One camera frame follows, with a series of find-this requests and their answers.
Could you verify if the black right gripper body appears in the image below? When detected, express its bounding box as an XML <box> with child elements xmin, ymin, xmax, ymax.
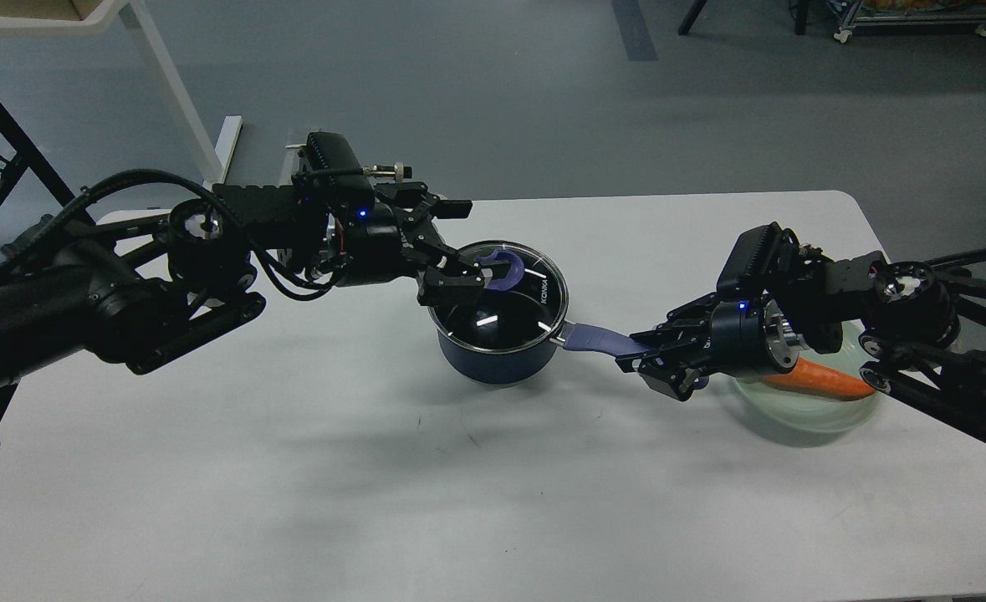
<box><xmin>697</xmin><ymin>297</ymin><xmax>799</xmax><ymax>380</ymax></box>

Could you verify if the white table leg frame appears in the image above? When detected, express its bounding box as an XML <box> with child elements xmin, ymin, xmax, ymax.
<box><xmin>0</xmin><ymin>1</ymin><xmax>244</xmax><ymax>188</ymax></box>

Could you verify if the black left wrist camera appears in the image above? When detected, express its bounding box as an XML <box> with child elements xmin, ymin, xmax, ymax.
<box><xmin>304</xmin><ymin>130</ymin><xmax>374</xmax><ymax>216</ymax></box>

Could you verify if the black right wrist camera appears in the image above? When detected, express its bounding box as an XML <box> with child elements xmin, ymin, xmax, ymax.
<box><xmin>715</xmin><ymin>222</ymin><xmax>799</xmax><ymax>300</ymax></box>

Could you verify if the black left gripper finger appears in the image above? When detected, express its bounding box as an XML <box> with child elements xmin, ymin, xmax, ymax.
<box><xmin>375</xmin><ymin>182</ymin><xmax>473</xmax><ymax>242</ymax></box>
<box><xmin>409</xmin><ymin>225</ymin><xmax>490</xmax><ymax>308</ymax></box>

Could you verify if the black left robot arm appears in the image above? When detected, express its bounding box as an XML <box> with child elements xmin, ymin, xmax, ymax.
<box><xmin>0</xmin><ymin>165</ymin><xmax>522</xmax><ymax>423</ymax></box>

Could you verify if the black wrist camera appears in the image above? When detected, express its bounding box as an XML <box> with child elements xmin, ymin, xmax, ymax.
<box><xmin>304</xmin><ymin>130</ymin><xmax>374</xmax><ymax>216</ymax></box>
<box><xmin>715</xmin><ymin>222</ymin><xmax>799</xmax><ymax>300</ymax></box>

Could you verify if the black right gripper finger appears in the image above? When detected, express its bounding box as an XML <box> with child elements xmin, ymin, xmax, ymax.
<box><xmin>615</xmin><ymin>301</ymin><xmax>715</xmax><ymax>372</ymax></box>
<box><xmin>636</xmin><ymin>340</ymin><xmax>712</xmax><ymax>401</ymax></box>

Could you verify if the glass pot lid purple knob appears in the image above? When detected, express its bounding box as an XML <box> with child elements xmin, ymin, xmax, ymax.
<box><xmin>427</xmin><ymin>241</ymin><xmax>570</xmax><ymax>352</ymax></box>

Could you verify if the dark blue saucepan purple handle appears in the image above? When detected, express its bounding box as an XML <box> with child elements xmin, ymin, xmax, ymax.
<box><xmin>427</xmin><ymin>241</ymin><xmax>667</xmax><ymax>385</ymax></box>

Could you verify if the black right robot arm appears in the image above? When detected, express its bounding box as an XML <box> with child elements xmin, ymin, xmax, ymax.
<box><xmin>615</xmin><ymin>224</ymin><xmax>986</xmax><ymax>443</ymax></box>

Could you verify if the metal cart with casters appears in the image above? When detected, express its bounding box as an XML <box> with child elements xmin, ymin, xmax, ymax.
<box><xmin>824</xmin><ymin>1</ymin><xmax>986</xmax><ymax>44</ymax></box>

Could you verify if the pale green plate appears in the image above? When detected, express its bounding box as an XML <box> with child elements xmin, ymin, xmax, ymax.
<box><xmin>731</xmin><ymin>323</ymin><xmax>882</xmax><ymax>435</ymax></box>

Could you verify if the orange toy carrot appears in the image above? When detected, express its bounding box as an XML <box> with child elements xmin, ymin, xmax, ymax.
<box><xmin>760</xmin><ymin>357</ymin><xmax>875</xmax><ymax>401</ymax></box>

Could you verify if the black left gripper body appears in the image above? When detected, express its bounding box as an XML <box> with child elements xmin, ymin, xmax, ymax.
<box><xmin>329</xmin><ymin>201</ymin><xmax>419</xmax><ymax>287</ymax></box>

